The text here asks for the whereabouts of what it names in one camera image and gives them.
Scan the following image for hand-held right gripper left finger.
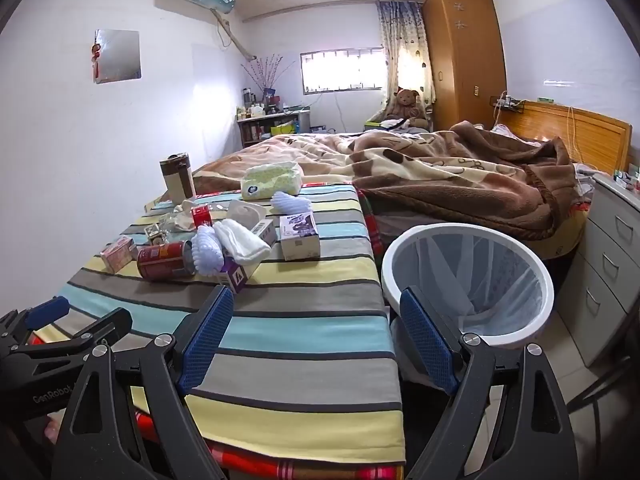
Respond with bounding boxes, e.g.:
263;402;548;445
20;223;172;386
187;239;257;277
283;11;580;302
59;286;235;480

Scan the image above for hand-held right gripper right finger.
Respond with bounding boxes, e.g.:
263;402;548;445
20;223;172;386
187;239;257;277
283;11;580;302
399;286;581;480

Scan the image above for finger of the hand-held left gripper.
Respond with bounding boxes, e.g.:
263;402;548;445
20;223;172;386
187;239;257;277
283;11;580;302
5;308;132;376
0;296;70;346

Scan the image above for small purple box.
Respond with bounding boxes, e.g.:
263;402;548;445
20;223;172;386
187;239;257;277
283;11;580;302
217;257;256;293

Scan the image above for pink small box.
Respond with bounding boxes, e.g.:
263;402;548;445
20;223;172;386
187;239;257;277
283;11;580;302
100;236;138;274

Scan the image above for red drink can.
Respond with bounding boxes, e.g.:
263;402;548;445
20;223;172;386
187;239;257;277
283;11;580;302
136;240;196;281

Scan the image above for white cloth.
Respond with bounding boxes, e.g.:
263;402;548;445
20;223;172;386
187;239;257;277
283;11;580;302
214;220;272;266

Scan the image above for clear red-label plastic bottle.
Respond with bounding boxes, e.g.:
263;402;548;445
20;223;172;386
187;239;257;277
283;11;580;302
157;204;231;233

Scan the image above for white round trash bin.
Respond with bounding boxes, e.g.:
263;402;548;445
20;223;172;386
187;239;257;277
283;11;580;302
381;223;556;348

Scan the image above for white cardboard box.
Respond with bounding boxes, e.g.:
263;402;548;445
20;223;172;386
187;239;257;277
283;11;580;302
250;217;278;247

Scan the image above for white and purple box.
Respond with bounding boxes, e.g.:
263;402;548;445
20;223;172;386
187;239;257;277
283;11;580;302
278;212;321;262

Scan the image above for translucent ribbed plastic cup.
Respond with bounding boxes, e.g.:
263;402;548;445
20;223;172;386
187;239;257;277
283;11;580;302
270;190;312;217

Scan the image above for clear plastic bin liner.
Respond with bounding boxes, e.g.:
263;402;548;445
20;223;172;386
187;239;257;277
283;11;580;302
392;234;543;333

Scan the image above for striped tablecloth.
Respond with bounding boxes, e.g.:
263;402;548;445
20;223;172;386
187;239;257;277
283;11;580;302
55;182;407;468

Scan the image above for brown and beige thermos mug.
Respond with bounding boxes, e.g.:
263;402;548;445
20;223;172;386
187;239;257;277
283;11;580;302
159;154;197;206

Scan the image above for brown patterned blanket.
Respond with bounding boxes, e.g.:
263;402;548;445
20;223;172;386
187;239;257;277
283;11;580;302
192;121;581;241

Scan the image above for yellow bed mattress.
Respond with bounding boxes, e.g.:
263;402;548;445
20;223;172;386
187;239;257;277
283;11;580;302
520;205;591;261

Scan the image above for yellow-green tissue pack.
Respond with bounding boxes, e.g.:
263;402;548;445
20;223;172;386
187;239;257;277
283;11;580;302
240;162;304;202

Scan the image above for black metal chair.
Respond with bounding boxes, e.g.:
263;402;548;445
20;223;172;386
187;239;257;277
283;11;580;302
564;355;640;441

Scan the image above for grey drawer nightstand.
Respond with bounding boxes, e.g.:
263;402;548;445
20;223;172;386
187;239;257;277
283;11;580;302
570;172;640;368

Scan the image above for cluttered storage shelf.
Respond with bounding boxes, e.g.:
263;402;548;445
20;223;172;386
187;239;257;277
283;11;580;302
236;107;313;148

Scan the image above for brown teddy bear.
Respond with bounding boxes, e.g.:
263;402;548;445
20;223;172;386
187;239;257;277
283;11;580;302
382;87;431;130

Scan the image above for headboard power strip shelf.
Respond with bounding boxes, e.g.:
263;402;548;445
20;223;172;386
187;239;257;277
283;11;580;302
492;91;526;113

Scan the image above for assorted medicine boxes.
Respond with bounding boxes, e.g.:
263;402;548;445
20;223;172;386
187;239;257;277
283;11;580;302
612;162;640;193

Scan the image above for vase of flower branches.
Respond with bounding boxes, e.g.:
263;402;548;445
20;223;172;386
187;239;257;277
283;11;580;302
240;54;296;96

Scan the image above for barred window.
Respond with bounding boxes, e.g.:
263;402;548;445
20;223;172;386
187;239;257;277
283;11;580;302
300;49;388;95

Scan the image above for wooden wardrobe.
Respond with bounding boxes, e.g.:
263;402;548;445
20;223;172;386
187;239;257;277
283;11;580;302
422;0;508;133

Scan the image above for patterned curtain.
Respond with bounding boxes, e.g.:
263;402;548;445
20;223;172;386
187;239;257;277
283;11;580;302
376;0;435;106

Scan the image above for wrapped air conditioner pipe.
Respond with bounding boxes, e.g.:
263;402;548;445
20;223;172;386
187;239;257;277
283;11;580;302
212;7;258;58

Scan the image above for silver wall mirror panel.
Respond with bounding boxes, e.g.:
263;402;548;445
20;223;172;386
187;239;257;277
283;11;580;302
93;29;142;84

